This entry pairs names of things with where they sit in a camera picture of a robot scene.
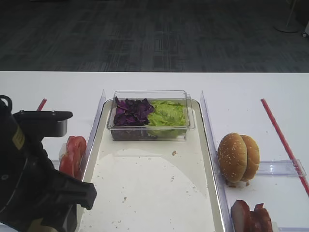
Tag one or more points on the clear plastic salad container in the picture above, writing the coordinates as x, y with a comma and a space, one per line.
179, 96

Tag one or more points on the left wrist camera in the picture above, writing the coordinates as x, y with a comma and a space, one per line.
42, 124

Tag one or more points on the purple cabbage leaves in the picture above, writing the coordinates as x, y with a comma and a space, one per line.
131, 113

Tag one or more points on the right sesame bun top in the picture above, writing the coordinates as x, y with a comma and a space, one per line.
253, 158

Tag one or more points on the sliced meat patty stack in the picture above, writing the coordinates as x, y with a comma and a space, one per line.
245, 220

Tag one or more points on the left red rail strip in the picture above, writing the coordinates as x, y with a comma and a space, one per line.
42, 104

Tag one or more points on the sesame bun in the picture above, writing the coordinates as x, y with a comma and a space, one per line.
253, 158
232, 157

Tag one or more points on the red rail strip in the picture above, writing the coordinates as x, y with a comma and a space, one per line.
42, 104
286, 146

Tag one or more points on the upper right clear pusher track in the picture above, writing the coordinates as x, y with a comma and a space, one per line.
287, 168

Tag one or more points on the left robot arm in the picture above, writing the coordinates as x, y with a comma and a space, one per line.
10, 129

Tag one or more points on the right red rail strip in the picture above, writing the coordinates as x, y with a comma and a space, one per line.
286, 146

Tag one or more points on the metal baking tray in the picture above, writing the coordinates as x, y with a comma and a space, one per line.
152, 186

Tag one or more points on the round stand base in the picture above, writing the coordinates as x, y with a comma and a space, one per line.
290, 25

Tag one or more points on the left clear vertical rail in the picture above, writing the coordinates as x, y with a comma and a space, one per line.
86, 156

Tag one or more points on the green lettuce leaves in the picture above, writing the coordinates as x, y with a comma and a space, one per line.
167, 113

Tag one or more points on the clear vertical rail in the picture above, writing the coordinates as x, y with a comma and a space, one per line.
86, 156
219, 181

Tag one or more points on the right clear vertical rail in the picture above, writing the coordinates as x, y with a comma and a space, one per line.
219, 181

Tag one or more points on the left sesame bun top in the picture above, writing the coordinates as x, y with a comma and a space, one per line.
232, 157

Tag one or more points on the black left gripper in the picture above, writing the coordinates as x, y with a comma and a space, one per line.
31, 188

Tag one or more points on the tomato slices stack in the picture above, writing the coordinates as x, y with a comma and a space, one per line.
72, 158

